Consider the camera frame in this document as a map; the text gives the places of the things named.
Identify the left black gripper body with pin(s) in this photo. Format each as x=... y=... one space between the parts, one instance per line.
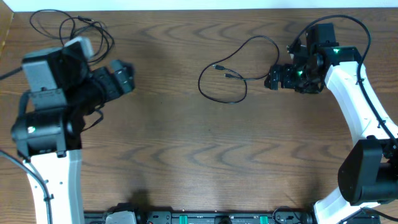
x=121 y=78

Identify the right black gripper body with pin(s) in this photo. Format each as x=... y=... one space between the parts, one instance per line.
x=275 y=78

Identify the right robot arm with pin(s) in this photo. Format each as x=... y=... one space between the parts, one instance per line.
x=368 y=176

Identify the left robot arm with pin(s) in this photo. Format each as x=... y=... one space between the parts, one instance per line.
x=47 y=132

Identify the wooden board at edge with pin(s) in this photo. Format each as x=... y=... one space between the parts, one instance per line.
x=6 y=17

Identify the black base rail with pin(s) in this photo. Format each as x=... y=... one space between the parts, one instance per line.
x=130 y=213

